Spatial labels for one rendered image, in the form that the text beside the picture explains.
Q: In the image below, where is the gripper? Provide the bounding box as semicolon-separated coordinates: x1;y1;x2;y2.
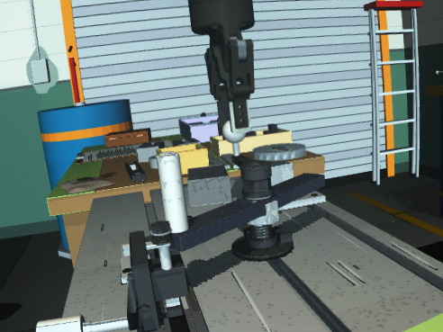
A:
186;0;256;133

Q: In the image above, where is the white ball knob lever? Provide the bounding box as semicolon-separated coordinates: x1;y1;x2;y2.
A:
221;121;247;167

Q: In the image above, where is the black nut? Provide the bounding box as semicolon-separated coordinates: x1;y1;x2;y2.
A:
240;161;275;201

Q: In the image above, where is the light grey block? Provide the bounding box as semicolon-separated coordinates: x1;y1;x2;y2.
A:
270;162;294;187

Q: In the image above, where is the dark grey clamp block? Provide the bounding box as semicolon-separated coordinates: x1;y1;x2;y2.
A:
126;229;190;332

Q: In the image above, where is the lavender tray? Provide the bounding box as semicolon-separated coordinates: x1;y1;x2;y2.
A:
178;114;222;143

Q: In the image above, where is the long yellow tray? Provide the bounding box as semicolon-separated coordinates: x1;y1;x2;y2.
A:
210;128;294;157

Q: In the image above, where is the grey roller shutter door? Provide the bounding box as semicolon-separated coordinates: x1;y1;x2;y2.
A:
57;0;399;180

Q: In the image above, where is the small yellow tray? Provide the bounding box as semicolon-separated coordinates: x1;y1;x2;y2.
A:
156;142;211;176

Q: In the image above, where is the grey knurled disc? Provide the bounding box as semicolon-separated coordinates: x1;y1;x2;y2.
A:
251;142;308;162

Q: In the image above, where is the small grey box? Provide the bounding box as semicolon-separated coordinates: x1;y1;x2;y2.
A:
136;142;161;165

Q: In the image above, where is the brown box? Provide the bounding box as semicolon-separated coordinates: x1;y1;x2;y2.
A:
104;128;152;149

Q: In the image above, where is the small black device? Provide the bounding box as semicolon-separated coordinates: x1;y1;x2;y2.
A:
124;160;147;183

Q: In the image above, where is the white tapered plate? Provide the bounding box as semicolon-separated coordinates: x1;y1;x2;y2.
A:
276;191;329;215

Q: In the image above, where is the grey toothed tool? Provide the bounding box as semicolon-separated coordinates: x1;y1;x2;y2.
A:
76;145;140;165

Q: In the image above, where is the blue drum with orange band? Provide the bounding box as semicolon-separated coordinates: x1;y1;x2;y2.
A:
36;99;133;259

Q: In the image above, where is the grey ladder with red top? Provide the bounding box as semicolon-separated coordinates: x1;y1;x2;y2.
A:
363;0;424;186

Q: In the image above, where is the green mat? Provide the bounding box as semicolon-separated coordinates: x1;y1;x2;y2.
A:
47;134;194;200

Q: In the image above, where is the black stud with round base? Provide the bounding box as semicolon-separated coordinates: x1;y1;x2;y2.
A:
231;219;294;263

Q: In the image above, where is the grey bolt with black head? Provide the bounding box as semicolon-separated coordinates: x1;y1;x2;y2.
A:
149;220;174;272

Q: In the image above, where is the brown rag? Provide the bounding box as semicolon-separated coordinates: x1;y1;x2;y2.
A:
59;172;118;195

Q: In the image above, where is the dark cabinet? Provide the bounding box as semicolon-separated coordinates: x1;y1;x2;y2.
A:
414;42;443;200

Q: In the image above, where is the grey slotted machine table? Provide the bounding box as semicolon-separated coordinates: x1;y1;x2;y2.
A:
61;184;443;332

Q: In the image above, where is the white cylinder handle on strap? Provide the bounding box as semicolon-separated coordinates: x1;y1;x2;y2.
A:
156;151;190;235

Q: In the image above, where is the dark strap bar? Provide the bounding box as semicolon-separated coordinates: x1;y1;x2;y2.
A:
170;172;327;253

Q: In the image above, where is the grey wall switch box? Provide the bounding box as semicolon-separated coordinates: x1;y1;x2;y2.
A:
25;0;59;94

